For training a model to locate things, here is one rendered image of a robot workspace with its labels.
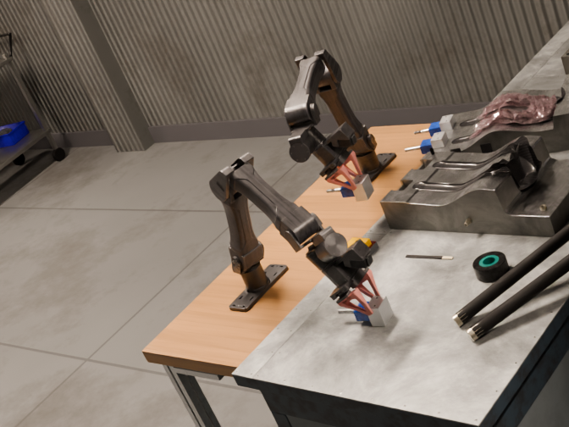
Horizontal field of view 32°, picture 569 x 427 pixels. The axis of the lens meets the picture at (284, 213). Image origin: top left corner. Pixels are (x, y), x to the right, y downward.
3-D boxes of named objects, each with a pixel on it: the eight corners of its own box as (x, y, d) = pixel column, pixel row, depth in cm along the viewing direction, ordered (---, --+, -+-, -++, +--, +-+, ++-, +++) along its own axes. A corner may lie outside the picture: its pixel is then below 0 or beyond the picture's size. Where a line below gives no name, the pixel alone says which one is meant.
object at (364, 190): (326, 204, 274) (319, 187, 272) (333, 194, 278) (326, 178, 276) (367, 200, 267) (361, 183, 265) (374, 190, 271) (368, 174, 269)
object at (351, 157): (372, 168, 270) (348, 144, 269) (363, 182, 265) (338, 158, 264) (357, 180, 275) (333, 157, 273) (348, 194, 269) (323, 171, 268)
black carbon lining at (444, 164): (411, 196, 267) (400, 166, 263) (440, 164, 277) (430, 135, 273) (525, 198, 243) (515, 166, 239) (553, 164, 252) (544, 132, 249)
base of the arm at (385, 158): (389, 133, 307) (371, 134, 312) (356, 167, 295) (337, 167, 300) (397, 155, 311) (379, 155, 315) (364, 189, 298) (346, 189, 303)
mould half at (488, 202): (389, 229, 271) (373, 187, 265) (437, 178, 286) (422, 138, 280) (555, 237, 236) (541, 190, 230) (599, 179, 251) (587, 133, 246)
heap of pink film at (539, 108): (466, 143, 285) (459, 119, 281) (479, 114, 298) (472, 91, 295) (556, 127, 272) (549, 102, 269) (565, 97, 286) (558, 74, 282)
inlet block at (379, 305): (338, 326, 239) (330, 308, 237) (346, 313, 242) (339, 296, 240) (385, 326, 231) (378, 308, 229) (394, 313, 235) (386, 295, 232)
